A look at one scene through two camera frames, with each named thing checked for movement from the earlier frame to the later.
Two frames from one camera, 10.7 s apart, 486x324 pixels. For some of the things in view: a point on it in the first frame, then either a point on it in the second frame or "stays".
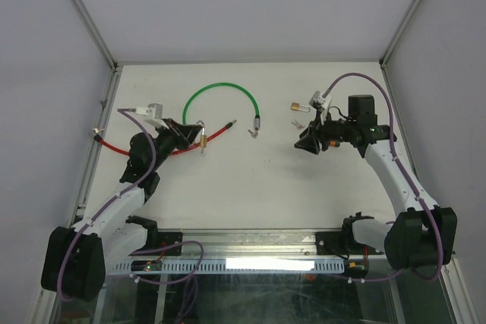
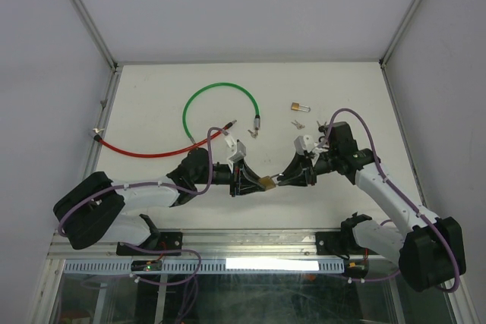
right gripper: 309,139 to 295,175
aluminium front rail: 242,244 stays
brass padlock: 203,137 to 266,182
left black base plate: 158,239 stays
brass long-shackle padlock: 298,107 stays
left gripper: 184,134 to 244,179
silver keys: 299,126 stays
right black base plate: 338,243 stays
